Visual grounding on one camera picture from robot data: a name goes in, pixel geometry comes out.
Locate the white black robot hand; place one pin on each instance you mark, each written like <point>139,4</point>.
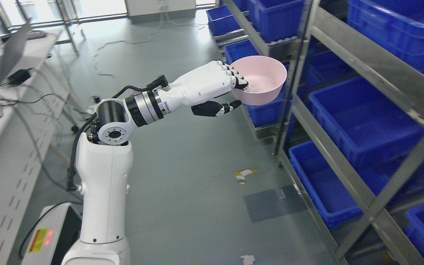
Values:
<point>197,89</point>

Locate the pink plastic bowl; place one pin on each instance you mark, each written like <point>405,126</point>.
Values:
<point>265,77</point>

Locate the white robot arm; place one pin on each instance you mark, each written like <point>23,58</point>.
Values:
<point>103,164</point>

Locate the steel shelf rack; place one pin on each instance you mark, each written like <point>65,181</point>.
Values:
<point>323,50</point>

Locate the blue crate rack middle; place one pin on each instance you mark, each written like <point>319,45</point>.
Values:
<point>366,126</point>

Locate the blue crate rack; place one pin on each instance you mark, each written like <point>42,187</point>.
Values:
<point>395,25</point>
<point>366,126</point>
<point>332,200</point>

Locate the blue crate rack lower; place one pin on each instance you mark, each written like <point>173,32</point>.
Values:
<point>332,200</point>

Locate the black power adapter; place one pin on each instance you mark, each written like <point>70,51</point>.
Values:
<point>19,77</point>

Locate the white desk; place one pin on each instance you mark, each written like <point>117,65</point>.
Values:
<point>27,117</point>

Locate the blue crate rack upper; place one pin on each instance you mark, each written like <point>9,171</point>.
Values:
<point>395,25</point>

